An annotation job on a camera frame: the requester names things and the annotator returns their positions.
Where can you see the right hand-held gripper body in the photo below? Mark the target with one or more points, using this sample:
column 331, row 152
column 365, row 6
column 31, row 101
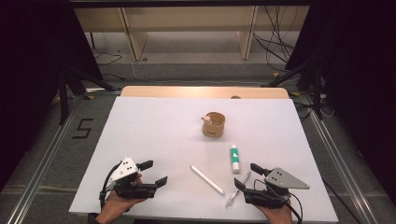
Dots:
column 285, row 179

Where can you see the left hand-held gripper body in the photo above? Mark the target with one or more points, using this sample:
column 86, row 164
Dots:
column 126, row 169

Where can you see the green and white glue stick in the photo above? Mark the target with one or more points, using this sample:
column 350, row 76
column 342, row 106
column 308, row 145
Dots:
column 235, row 158

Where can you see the white marker pen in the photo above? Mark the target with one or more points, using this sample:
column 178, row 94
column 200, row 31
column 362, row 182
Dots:
column 207, row 180

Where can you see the wooden pen holder cup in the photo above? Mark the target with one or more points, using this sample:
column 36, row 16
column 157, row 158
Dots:
column 214, row 126

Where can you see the person's right hand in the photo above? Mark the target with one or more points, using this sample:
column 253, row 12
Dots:
column 277, row 214

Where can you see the person's left hand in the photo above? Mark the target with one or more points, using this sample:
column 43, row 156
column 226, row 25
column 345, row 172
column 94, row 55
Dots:
column 115, row 206

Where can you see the white table sheet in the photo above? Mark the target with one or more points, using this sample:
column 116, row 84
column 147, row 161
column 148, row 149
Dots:
column 174, row 133

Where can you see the black tripod stand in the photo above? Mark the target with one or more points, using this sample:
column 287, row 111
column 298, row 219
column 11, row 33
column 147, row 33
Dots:
column 63, row 96
column 316, row 93

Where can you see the black curtain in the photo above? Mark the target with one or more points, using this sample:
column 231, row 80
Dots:
column 361, row 77
column 28, row 77

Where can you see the light wooden desk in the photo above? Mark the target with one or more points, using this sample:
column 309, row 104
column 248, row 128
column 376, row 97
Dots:
column 190, row 18

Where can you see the metal floor rail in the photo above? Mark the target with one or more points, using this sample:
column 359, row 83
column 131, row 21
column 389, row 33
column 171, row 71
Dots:
column 339, row 161
column 40, row 165

